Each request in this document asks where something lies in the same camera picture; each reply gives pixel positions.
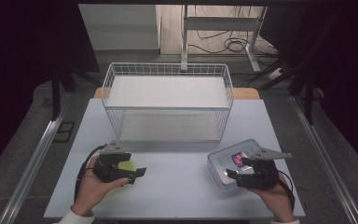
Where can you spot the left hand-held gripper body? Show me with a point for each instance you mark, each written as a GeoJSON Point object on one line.
{"type": "Point", "coordinates": [105, 166]}

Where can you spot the clear container with blue lid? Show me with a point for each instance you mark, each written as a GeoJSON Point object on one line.
{"type": "Point", "coordinates": [220, 160]}

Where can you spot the container with green lid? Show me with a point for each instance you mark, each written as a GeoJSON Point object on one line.
{"type": "Point", "coordinates": [127, 165]}

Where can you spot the white metal desk frame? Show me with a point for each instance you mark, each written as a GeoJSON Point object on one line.
{"type": "Point", "coordinates": [185, 37]}

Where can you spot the white cabinet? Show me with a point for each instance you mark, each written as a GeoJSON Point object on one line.
{"type": "Point", "coordinates": [121, 28]}

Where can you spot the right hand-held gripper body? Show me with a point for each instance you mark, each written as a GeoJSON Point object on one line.
{"type": "Point", "coordinates": [261, 177]}

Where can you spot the dark curtain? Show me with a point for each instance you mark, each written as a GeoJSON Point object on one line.
{"type": "Point", "coordinates": [18, 62]}
{"type": "Point", "coordinates": [345, 62]}

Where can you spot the black stand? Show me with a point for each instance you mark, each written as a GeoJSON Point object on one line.
{"type": "Point", "coordinates": [56, 99]}
{"type": "Point", "coordinates": [308, 102]}

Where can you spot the white power strip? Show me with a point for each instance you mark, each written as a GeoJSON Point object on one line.
{"type": "Point", "coordinates": [276, 74]}

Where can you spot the person's left hand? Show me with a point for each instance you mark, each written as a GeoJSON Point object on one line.
{"type": "Point", "coordinates": [90, 189]}

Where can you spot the wooden table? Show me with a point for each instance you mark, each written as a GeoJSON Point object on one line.
{"type": "Point", "coordinates": [245, 94]}

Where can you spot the person's right hand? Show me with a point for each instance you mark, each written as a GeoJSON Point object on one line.
{"type": "Point", "coordinates": [276, 200]}

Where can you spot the metal floor rail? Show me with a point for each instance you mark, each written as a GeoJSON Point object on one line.
{"type": "Point", "coordinates": [326, 161]}
{"type": "Point", "coordinates": [34, 161]}

